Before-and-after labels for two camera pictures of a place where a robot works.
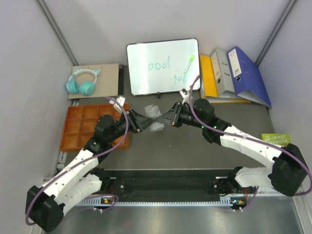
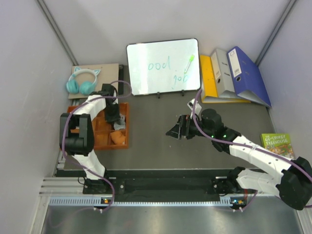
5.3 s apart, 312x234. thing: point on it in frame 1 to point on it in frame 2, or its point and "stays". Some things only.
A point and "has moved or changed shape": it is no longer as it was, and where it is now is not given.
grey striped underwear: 153,111 has moved or changed shape
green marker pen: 191,60 stays
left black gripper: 137,122 to 116,118
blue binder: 245,75 stays
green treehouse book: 281,139 stays
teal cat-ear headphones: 86,87 stays
